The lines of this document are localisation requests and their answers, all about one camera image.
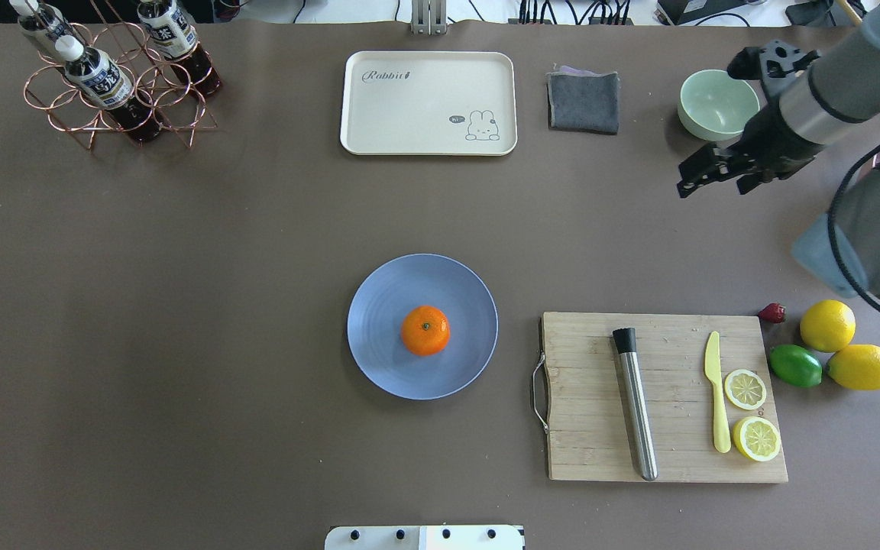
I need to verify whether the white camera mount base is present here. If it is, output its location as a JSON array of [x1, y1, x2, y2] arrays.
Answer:
[[324, 523, 526, 549]]

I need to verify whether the wooden cutting board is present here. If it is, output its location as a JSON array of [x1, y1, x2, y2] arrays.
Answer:
[[541, 311, 788, 484]]

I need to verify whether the upper lemon slice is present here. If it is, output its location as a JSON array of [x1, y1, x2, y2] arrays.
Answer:
[[723, 369, 768, 411]]

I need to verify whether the lemon slice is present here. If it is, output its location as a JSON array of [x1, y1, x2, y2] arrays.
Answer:
[[723, 369, 768, 411], [731, 416, 781, 462]]

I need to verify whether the copper wire bottle rack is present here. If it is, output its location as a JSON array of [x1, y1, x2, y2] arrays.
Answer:
[[22, 1, 217, 150]]

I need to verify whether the whole lemon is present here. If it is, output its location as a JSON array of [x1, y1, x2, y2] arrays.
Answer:
[[827, 344, 880, 390], [799, 299, 856, 353]]

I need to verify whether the grey folded cloth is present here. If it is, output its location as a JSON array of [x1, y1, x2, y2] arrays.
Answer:
[[547, 66, 620, 135]]

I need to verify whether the cream rabbit tray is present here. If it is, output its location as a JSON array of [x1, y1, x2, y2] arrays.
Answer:
[[339, 51, 518, 156]]

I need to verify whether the upper whole lemon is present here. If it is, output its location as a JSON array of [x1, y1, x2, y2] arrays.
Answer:
[[799, 299, 856, 353]]

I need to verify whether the lower lemon slice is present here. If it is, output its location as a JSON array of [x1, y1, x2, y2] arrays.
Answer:
[[731, 416, 781, 462]]

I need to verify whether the red strawberry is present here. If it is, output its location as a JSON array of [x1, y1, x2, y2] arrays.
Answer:
[[755, 302, 786, 324]]

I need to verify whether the tea bottle back right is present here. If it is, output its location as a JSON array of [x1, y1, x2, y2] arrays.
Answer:
[[136, 1, 222, 97]]

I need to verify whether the blue round plate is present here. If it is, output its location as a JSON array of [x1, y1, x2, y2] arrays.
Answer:
[[347, 254, 499, 400]]

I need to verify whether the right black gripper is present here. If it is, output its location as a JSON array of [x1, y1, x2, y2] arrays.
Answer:
[[677, 40, 820, 199]]

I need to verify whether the green lime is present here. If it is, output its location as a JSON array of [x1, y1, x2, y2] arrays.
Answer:
[[768, 345, 823, 389]]

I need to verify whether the yellow plastic knife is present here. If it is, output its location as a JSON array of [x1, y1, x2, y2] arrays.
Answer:
[[704, 331, 731, 454]]

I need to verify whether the tea bottle front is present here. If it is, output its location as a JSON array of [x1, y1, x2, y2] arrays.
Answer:
[[53, 35, 161, 143]]

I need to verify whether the tea bottle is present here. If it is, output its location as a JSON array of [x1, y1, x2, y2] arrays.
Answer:
[[9, 0, 79, 59], [136, 1, 222, 97], [53, 35, 161, 143]]

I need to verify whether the lower whole lemon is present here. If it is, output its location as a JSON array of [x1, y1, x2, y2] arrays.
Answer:
[[827, 344, 880, 390]]

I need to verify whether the steel muddler black tip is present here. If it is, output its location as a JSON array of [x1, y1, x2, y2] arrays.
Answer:
[[612, 327, 659, 481]]

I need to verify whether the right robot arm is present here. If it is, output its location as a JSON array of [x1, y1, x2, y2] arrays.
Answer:
[[677, 6, 880, 312]]

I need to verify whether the orange fruit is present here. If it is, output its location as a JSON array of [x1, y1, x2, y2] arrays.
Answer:
[[400, 304, 451, 358]]

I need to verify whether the green bowl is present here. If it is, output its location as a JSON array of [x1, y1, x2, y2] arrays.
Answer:
[[677, 70, 761, 141]]

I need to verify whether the tea bottle back left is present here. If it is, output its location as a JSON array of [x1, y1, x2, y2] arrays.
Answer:
[[9, 0, 79, 59]]

